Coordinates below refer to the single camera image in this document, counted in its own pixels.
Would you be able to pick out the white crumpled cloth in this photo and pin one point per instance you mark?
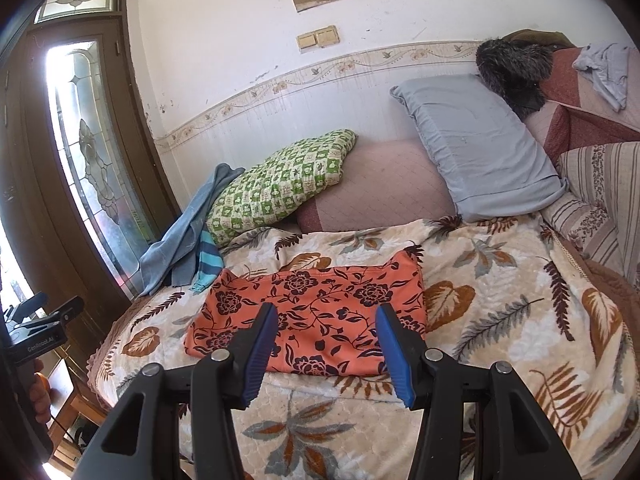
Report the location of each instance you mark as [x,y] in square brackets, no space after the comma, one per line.
[605,70]

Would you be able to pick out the stained glass transom window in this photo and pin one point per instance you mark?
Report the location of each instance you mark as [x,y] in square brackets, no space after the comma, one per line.
[77,0]

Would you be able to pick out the small side table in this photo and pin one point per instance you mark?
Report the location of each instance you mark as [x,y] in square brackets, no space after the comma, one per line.
[70,400]

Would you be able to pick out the dark wooden door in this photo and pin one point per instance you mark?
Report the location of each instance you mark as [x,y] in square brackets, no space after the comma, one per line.
[32,100]

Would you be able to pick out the maroon sofa cover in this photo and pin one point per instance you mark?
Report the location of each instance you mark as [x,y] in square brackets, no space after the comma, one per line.
[590,130]

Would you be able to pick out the green checked pillow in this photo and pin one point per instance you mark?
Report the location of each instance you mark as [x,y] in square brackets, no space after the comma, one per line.
[280,180]

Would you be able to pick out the stained glass door panel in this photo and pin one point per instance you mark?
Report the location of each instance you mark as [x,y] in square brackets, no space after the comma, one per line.
[95,160]

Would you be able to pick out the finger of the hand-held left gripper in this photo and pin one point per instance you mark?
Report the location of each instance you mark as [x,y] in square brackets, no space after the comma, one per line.
[67,307]

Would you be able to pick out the person's left hand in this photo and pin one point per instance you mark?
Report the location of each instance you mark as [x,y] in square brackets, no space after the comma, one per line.
[39,400]

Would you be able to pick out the beige light switch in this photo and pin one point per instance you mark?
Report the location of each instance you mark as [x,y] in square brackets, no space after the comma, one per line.
[328,36]
[307,41]

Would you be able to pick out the dark furry hat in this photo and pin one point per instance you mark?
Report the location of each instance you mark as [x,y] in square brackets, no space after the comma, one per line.
[510,70]

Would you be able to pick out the orange floral dress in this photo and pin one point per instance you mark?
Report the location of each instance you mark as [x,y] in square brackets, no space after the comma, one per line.
[320,305]

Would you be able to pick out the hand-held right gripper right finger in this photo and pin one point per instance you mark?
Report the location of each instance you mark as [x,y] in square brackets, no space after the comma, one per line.
[395,355]

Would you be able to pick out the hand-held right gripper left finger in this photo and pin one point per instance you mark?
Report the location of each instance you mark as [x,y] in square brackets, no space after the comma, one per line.
[260,355]

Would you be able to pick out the striped sofa cushion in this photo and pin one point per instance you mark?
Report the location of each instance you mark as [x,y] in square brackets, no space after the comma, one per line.
[605,185]

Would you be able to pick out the leaf print blanket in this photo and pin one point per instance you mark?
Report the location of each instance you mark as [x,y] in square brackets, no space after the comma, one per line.
[500,300]

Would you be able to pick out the blue cloth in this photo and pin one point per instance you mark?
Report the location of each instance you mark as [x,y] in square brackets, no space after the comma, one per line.
[185,230]

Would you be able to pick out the pink sofa backrest cushion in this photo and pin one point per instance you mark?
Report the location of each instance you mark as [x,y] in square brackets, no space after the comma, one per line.
[380,185]

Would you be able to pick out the grey-blue pillow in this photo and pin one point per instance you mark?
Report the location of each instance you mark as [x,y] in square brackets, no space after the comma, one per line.
[480,145]

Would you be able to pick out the olive green cloth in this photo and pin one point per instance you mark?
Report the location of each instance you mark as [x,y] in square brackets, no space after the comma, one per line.
[540,37]

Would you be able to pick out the teal striped cloth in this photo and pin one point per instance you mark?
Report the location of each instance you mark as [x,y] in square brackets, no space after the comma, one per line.
[207,260]

